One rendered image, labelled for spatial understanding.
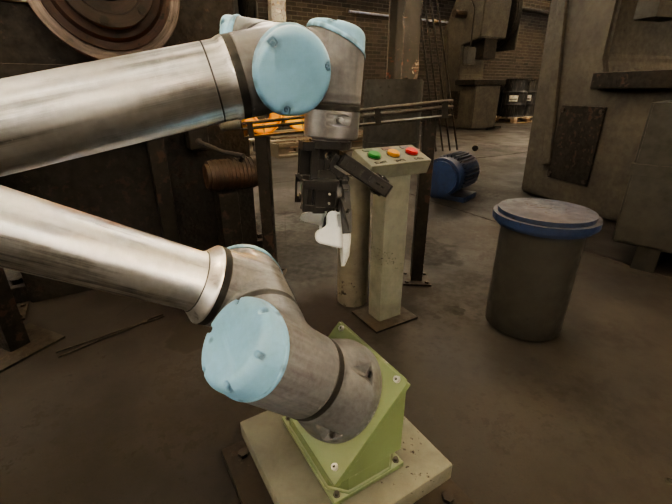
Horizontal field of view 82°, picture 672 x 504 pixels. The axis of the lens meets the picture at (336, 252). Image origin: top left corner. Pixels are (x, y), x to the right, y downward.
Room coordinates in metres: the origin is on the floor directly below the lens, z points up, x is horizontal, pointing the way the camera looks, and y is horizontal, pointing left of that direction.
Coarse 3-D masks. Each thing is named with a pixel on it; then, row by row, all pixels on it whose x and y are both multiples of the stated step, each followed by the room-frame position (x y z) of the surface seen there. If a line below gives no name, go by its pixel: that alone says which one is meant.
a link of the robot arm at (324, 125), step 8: (312, 112) 0.64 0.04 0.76; (320, 112) 0.63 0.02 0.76; (328, 112) 0.63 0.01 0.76; (336, 112) 0.63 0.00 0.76; (344, 112) 0.63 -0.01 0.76; (352, 112) 0.64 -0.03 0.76; (304, 120) 0.66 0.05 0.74; (312, 120) 0.64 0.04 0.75; (320, 120) 0.63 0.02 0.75; (328, 120) 0.62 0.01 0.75; (336, 120) 0.63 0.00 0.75; (344, 120) 0.63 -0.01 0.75; (352, 120) 0.64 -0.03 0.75; (304, 128) 0.66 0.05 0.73; (312, 128) 0.63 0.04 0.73; (320, 128) 0.63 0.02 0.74; (328, 128) 0.62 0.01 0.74; (336, 128) 0.62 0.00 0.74; (344, 128) 0.63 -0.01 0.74; (352, 128) 0.64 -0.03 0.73; (312, 136) 0.63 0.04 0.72; (320, 136) 0.63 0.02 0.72; (328, 136) 0.62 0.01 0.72; (336, 136) 0.62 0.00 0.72; (344, 136) 0.63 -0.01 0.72; (352, 136) 0.64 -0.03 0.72
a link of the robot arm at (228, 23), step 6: (222, 18) 0.59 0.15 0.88; (228, 18) 0.59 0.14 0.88; (234, 18) 0.59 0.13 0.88; (240, 18) 0.60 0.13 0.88; (246, 18) 0.60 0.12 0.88; (252, 18) 0.61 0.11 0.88; (222, 24) 0.58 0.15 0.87; (228, 24) 0.58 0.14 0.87; (234, 24) 0.58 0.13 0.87; (240, 24) 0.58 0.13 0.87; (246, 24) 0.58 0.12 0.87; (252, 24) 0.55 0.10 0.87; (222, 30) 0.57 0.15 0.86; (228, 30) 0.57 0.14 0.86; (234, 30) 0.57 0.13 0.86
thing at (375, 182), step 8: (344, 160) 0.65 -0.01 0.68; (352, 160) 0.66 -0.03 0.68; (344, 168) 0.65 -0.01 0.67; (352, 168) 0.66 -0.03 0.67; (360, 168) 0.66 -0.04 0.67; (360, 176) 0.66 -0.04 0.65; (368, 176) 0.66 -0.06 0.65; (376, 176) 0.67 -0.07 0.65; (384, 176) 0.69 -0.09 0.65; (368, 184) 0.66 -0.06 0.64; (376, 184) 0.67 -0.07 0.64; (384, 184) 0.67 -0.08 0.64; (376, 192) 0.68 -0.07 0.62; (384, 192) 0.67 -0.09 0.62
